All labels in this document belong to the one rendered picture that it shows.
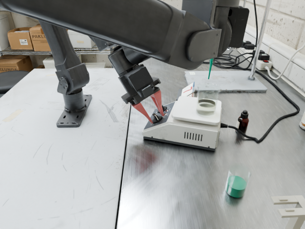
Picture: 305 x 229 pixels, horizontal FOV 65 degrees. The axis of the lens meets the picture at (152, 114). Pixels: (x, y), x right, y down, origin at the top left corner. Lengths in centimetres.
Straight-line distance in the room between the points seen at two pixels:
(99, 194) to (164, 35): 37
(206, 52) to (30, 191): 45
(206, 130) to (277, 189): 19
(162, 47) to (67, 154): 45
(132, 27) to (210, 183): 41
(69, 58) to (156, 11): 51
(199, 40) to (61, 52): 50
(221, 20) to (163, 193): 35
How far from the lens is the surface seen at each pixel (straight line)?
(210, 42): 31
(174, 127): 61
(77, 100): 78
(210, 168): 59
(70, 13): 21
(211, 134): 60
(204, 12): 33
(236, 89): 97
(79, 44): 282
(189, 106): 64
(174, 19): 26
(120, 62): 58
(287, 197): 40
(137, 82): 50
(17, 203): 57
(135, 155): 61
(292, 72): 111
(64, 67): 73
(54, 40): 73
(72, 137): 70
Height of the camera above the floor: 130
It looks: 31 degrees down
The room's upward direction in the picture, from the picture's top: straight up
